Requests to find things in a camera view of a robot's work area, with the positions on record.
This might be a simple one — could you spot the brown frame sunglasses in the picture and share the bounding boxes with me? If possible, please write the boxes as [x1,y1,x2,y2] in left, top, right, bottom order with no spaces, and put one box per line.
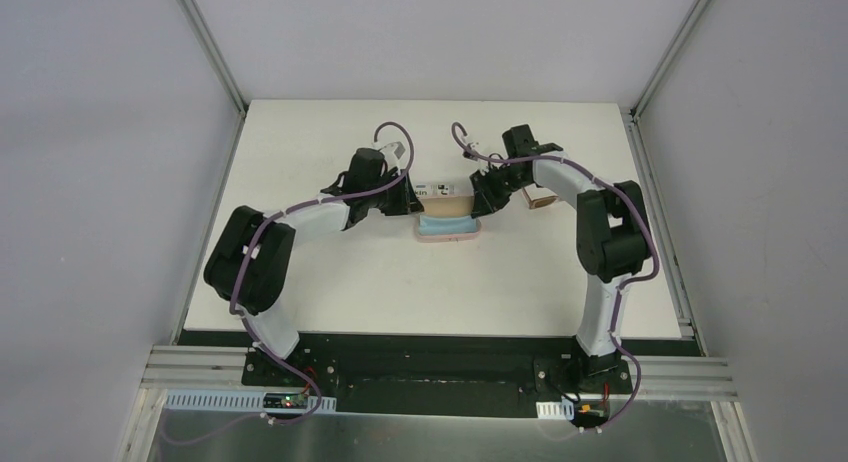
[521,184,559,210]

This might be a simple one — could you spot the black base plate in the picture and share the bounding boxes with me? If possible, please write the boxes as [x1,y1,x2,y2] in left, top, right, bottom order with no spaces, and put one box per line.
[241,333,642,418]

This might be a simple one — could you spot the white cable duct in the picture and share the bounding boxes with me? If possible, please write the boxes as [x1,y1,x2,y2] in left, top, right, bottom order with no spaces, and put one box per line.
[535,398,575,421]
[164,389,337,415]

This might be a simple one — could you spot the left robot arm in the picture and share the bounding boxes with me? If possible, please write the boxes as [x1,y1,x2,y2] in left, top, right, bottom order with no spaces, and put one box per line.
[203,148,423,387]

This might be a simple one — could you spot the purple cable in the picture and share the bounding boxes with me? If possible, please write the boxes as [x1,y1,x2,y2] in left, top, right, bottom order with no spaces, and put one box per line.
[451,121,661,442]
[158,121,416,447]

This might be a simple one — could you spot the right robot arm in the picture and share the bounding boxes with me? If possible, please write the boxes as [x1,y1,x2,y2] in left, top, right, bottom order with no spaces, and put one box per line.
[451,122,660,392]

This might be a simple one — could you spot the left white cable duct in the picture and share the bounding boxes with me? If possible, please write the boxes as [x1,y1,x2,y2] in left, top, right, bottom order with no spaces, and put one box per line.
[164,389,337,415]

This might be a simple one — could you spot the right white cable duct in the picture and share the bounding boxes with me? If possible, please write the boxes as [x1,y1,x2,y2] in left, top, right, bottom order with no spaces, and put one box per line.
[535,398,575,421]

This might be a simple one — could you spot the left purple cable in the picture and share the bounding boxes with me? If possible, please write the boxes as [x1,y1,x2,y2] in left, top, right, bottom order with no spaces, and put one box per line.
[158,121,416,447]

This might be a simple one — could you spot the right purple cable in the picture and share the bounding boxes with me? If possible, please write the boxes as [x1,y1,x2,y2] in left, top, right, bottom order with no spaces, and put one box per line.
[451,121,661,442]

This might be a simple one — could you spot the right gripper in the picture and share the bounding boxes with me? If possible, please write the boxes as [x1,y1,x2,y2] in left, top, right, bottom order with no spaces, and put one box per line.
[471,163,531,219]

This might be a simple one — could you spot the blue cleaning cloth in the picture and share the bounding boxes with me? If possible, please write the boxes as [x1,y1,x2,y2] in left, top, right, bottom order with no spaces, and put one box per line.
[417,216,480,237]

